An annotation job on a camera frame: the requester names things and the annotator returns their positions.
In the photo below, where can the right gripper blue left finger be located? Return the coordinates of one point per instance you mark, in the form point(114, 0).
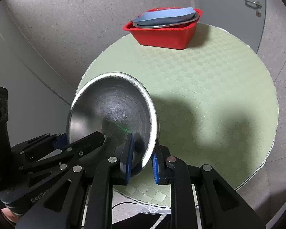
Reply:
point(82, 198)

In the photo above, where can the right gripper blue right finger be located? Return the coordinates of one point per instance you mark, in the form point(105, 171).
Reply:
point(200, 197)

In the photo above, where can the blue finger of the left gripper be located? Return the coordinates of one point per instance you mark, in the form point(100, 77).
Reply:
point(73, 151)
point(40, 146)

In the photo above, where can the round steel bowl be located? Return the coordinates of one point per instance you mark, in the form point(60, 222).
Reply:
point(115, 104)

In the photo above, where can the blue plastic plate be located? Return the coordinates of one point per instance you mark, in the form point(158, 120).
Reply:
point(165, 16)

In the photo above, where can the large steel bowl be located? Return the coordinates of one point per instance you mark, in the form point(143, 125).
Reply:
point(195, 17)

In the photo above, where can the left hand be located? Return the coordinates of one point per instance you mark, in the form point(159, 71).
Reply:
point(10, 216)

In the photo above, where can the green checkered table mat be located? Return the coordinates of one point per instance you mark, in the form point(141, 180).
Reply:
point(205, 104)

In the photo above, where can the red plastic basin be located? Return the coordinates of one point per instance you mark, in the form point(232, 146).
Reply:
point(173, 37)

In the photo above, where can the door lock cylinder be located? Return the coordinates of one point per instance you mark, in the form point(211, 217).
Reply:
point(258, 13)

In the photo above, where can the grey door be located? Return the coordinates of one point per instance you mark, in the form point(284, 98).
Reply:
point(235, 17)

